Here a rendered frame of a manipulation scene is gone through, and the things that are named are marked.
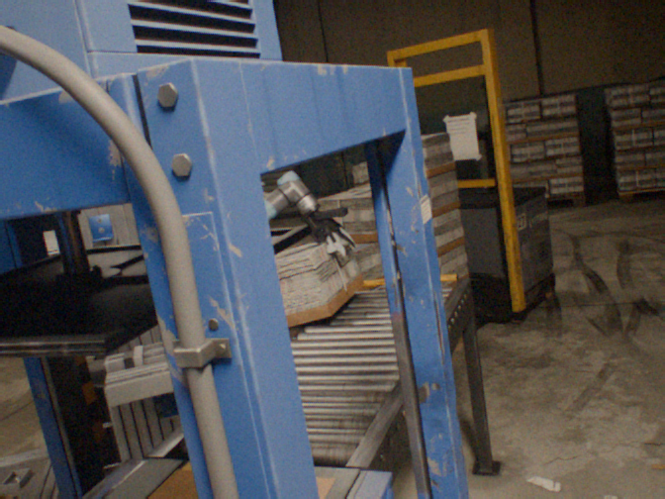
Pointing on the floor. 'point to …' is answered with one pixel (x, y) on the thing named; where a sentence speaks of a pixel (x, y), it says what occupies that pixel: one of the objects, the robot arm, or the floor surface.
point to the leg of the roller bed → (477, 395)
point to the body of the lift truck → (531, 224)
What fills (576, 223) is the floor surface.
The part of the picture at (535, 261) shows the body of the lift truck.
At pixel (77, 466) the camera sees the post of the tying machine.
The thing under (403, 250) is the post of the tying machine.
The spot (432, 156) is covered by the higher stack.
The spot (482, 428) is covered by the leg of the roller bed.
